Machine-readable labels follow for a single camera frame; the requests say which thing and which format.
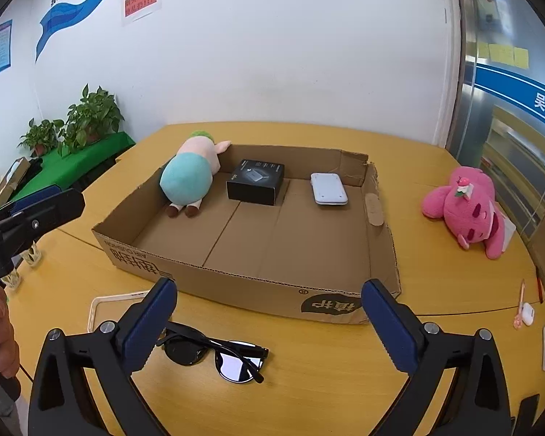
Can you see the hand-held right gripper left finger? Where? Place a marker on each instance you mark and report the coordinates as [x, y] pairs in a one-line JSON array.
[[147, 327]]

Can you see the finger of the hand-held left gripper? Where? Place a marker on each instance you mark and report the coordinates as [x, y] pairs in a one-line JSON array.
[[36, 197], [50, 211]]

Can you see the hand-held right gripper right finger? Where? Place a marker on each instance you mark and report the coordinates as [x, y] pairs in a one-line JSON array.
[[390, 327]]

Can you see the black sunglasses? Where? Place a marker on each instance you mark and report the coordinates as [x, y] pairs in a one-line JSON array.
[[236, 363]]

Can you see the brown cardboard box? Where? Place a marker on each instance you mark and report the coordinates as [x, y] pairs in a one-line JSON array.
[[254, 245]]

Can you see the pink plush toy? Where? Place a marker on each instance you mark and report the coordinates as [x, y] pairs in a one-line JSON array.
[[463, 209]]

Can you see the person's left hand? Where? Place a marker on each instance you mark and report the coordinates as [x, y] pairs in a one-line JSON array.
[[4, 349]]

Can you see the small brown cardboard carton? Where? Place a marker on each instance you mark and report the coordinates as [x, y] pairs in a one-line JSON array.
[[11, 177]]

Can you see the small potted green plant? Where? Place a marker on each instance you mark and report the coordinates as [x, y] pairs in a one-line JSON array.
[[41, 136]]

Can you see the wooden desk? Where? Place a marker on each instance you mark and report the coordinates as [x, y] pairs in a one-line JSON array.
[[436, 281]]

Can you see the green table cloth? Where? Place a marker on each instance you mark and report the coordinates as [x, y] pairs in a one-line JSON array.
[[100, 150]]

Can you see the large potted green plant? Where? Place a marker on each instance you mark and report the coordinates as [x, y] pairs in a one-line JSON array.
[[91, 113]]

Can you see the pink teal plush pig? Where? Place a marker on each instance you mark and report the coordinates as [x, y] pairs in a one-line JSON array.
[[186, 181]]

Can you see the white rectangular case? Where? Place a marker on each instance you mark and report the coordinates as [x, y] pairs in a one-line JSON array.
[[329, 189]]

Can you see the orange pen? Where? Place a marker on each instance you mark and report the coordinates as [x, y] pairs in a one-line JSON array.
[[540, 288]]

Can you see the black product box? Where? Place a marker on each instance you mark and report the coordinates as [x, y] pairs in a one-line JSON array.
[[254, 181]]

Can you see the blue glass door banner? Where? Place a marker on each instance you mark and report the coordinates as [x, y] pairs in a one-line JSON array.
[[517, 91]]

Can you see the yellow sticky note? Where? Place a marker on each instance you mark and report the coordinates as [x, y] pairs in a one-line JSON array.
[[521, 57], [483, 50], [502, 54]]

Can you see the cartoon door sticker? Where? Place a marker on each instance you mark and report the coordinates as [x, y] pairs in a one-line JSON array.
[[488, 0]]

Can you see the white phone case frame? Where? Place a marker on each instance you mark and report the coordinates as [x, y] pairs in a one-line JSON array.
[[93, 309]]

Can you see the blue wave wall decal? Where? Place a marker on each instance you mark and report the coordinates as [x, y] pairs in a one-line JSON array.
[[72, 9]]

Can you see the red wall notice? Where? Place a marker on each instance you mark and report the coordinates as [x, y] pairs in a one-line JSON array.
[[141, 2]]

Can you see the grey metal door frame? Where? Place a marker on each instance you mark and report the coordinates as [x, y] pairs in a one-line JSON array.
[[458, 54]]

